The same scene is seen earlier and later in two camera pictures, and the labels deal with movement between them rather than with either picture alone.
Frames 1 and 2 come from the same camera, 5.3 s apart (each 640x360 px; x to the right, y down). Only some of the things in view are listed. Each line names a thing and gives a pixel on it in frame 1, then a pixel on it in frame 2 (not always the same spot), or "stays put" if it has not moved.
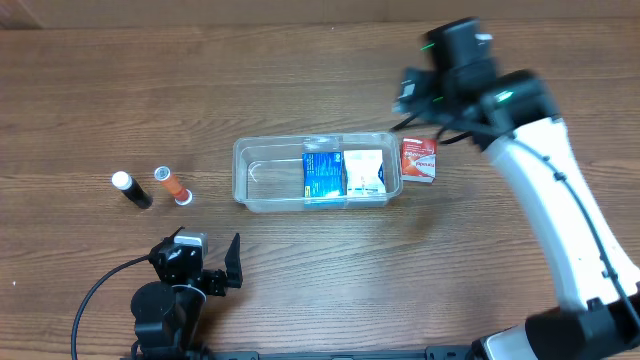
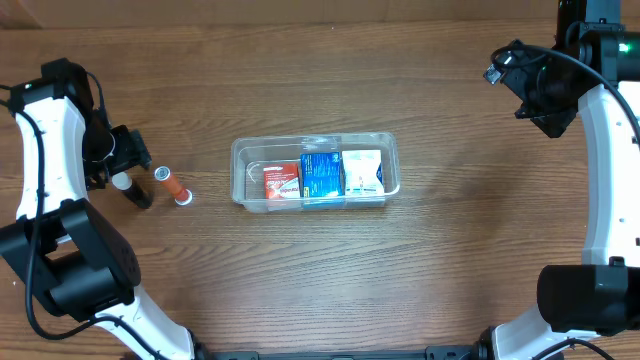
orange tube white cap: (180, 194) stays put
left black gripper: (233, 256) -> (133, 148)
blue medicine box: (324, 179) stays put
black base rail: (432, 353) stays put
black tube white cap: (132, 189) stays put
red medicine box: (418, 159) -> (282, 181)
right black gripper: (416, 85) -> (554, 115)
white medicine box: (362, 172) stays put
